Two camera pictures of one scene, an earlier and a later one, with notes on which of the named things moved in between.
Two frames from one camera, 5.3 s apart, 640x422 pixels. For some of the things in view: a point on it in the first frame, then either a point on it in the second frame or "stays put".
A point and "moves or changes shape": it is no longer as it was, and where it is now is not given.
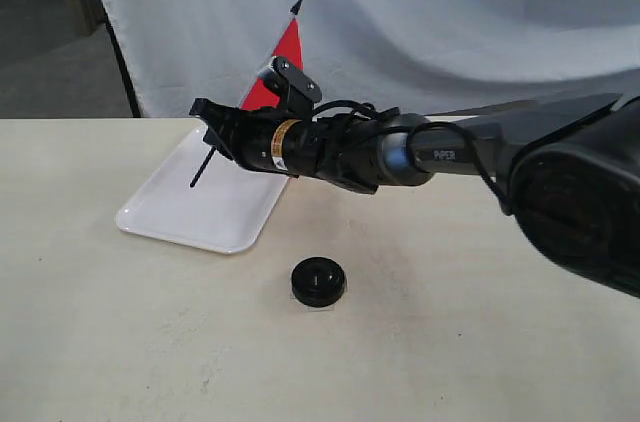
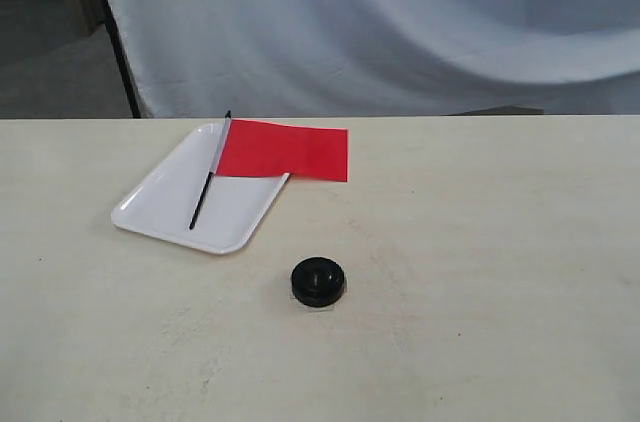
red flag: [289, 47] moves or changes shape
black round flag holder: [318, 282] stays put
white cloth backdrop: [417, 26] stays put
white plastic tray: [199, 197] stays put
